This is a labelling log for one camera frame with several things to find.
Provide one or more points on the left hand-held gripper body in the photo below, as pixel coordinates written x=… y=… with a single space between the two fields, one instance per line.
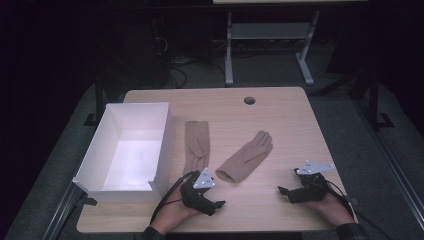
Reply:
x=196 y=196

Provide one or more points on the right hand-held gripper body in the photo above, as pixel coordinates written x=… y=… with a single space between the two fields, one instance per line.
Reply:
x=310 y=188

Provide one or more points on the short beige glove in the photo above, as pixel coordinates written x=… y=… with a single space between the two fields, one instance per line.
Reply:
x=246 y=158

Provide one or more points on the long beige glove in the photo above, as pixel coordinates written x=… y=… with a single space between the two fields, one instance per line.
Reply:
x=197 y=140

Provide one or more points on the white box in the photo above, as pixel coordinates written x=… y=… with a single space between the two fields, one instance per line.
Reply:
x=133 y=163

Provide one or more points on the person's left hand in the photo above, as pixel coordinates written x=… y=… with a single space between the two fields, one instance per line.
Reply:
x=175 y=213

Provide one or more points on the person's right hand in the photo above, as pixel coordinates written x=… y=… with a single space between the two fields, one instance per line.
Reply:
x=330 y=210

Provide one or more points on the black metal stand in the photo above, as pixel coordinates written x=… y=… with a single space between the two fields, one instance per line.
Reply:
x=99 y=100
x=375 y=103

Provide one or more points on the aluminium floor rail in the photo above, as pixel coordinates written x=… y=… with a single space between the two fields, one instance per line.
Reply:
x=393 y=160
x=63 y=213

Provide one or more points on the grey metal table frame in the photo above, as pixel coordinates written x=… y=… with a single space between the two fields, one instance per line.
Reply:
x=270 y=31

